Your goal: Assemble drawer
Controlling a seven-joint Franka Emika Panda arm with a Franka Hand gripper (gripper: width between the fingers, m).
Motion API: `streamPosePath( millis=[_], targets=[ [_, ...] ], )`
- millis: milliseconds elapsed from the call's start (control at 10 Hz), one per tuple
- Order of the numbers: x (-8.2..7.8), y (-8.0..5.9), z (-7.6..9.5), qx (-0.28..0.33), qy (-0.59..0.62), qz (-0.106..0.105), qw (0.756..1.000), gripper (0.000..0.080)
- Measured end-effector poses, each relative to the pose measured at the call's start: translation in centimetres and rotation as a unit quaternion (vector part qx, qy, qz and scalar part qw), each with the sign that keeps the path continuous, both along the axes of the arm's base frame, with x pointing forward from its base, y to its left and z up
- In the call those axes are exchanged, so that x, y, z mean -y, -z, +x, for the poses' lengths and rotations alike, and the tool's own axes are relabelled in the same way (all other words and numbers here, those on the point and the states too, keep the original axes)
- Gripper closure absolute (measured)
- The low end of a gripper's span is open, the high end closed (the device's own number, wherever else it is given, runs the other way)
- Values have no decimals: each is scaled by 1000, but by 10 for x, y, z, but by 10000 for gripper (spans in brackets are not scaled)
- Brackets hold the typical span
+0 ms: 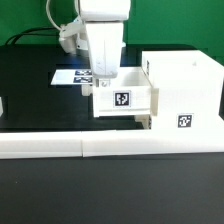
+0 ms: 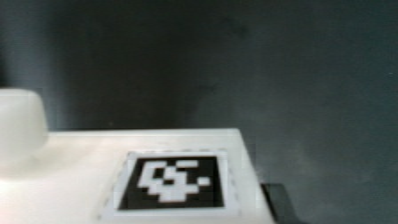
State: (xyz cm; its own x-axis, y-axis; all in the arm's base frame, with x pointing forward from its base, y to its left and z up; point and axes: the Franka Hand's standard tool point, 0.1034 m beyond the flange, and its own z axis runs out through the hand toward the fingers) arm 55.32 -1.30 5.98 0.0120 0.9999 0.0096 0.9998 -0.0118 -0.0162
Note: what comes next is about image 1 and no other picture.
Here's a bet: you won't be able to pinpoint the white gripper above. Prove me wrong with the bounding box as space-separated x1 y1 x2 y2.
85 22 123 88

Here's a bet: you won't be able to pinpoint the white drawer with knob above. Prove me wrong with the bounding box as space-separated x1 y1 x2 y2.
134 115 152 129

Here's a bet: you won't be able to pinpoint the white drawer cabinet box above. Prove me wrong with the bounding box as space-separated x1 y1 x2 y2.
142 50 224 130

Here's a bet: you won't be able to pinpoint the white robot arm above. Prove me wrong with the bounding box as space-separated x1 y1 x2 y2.
45 0 131 87

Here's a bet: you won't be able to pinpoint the white marker tag sheet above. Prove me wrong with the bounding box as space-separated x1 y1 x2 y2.
51 69 92 85

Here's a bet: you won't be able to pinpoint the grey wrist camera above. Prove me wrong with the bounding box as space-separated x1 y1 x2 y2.
59 20 88 54

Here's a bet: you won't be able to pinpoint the white front barrier rail right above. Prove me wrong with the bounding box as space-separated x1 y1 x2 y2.
82 129 224 157

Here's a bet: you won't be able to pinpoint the white barrier rail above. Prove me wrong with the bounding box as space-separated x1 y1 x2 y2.
0 132 83 159
82 129 224 157

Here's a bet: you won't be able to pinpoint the white front barrier rail left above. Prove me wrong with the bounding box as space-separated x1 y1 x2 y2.
0 132 83 159

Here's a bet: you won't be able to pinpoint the black cables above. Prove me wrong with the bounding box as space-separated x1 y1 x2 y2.
4 27 62 47

